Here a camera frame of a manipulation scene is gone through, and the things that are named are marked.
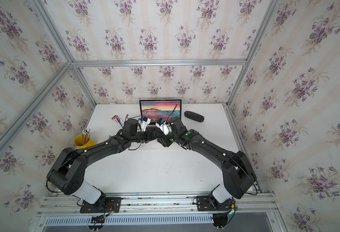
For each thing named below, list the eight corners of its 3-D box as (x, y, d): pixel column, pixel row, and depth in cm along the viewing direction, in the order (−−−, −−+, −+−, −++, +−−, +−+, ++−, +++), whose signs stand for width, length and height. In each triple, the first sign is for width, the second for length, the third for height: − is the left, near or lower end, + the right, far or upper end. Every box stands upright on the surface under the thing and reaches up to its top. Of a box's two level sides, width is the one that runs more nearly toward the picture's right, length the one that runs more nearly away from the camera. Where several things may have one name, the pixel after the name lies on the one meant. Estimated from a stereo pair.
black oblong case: (183, 116, 114) (183, 113, 111) (185, 112, 117) (186, 109, 115) (202, 123, 110) (203, 120, 107) (204, 118, 113) (205, 116, 110)
